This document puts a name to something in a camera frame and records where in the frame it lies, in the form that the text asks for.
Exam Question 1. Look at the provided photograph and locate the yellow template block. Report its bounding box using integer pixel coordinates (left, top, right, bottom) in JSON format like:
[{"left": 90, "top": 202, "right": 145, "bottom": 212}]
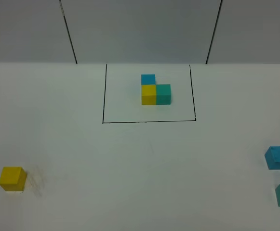
[{"left": 141, "top": 84, "right": 157, "bottom": 105}]

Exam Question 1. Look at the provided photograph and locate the green template block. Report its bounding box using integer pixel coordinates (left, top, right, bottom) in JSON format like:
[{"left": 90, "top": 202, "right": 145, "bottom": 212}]
[{"left": 156, "top": 84, "right": 172, "bottom": 105}]

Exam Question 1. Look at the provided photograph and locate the blue template block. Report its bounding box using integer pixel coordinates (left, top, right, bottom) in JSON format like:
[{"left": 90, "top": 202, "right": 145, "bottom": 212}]
[{"left": 141, "top": 74, "right": 156, "bottom": 85}]

